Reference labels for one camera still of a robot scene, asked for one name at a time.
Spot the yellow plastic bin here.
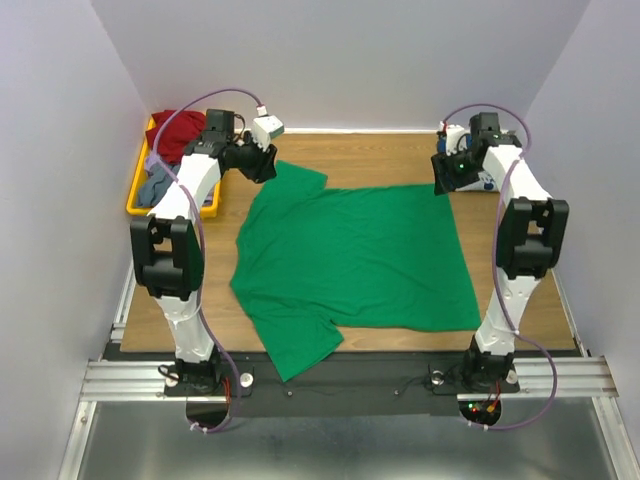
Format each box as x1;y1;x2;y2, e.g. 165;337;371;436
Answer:
126;117;221;219

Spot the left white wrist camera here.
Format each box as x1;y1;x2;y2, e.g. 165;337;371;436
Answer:
251;115;285;151

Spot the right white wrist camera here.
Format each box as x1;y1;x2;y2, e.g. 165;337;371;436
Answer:
436;122;468;155

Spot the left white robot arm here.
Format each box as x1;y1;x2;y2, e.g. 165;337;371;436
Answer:
130;105;284;396

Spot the red t shirt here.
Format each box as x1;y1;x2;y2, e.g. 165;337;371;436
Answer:
145;110;206;165

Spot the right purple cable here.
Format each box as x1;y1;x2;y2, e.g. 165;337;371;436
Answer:
439;103;560;434

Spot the aluminium frame rail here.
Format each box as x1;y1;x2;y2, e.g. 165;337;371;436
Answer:
57;229;174;480

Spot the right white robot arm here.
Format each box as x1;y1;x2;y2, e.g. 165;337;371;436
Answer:
431;103;570;387

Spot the purple cable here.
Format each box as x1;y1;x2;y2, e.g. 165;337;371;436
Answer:
149;88;271;435
439;103;560;434

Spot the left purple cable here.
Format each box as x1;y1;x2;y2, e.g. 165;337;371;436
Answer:
149;88;271;435

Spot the folded blue printed t shirt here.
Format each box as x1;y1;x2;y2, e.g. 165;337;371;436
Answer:
436;133;501;194

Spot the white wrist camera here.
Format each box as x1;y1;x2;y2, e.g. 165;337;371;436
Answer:
251;115;285;151
436;122;468;155

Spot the green t shirt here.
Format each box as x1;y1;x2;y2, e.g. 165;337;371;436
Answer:
230;161;481;381

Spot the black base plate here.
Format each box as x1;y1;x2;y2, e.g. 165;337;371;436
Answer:
111;352;518;425

